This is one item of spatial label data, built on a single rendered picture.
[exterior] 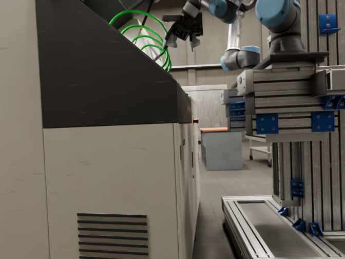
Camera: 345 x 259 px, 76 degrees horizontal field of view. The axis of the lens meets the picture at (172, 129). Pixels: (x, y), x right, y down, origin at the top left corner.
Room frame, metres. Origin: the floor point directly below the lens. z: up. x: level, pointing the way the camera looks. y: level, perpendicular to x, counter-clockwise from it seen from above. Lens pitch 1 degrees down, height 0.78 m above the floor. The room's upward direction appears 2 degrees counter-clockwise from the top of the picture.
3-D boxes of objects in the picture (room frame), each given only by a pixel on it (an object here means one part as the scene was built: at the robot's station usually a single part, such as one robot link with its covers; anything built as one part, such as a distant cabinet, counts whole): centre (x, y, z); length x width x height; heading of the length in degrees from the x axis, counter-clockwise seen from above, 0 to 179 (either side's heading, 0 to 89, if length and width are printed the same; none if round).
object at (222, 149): (4.27, -0.87, 0.33); 1.31 x 0.64 x 0.67; 176
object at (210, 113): (8.86, -1.27, 1.08); 1.68 x 1.33 x 2.17; 87
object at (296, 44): (0.96, -0.50, 1.09); 0.15 x 0.15 x 0.10
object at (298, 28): (0.96, -0.50, 1.20); 0.13 x 0.12 x 0.14; 139
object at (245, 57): (1.46, -0.53, 1.20); 0.13 x 0.12 x 0.14; 42
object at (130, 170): (1.23, 0.21, 0.39); 0.70 x 0.58 x 0.79; 170
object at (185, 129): (1.19, -0.07, 0.44); 0.65 x 0.02 x 0.68; 170
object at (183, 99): (1.19, -0.06, 0.87); 0.62 x 0.04 x 0.16; 170
